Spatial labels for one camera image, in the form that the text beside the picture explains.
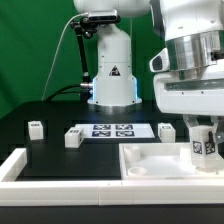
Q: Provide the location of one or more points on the grey camera on mount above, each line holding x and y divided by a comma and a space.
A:
110, 16

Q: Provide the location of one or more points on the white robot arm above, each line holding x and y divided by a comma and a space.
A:
187, 56

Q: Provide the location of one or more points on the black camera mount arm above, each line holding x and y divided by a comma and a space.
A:
83, 50

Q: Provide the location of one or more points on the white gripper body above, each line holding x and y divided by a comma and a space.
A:
203, 96

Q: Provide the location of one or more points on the white L-shaped fence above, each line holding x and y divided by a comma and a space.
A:
102, 193

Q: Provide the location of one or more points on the white sheet with tags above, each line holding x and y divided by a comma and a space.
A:
122, 131

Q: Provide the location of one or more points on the white square tabletop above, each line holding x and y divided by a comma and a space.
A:
145, 161

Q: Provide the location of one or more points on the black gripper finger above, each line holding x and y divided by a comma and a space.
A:
190, 121
218, 128

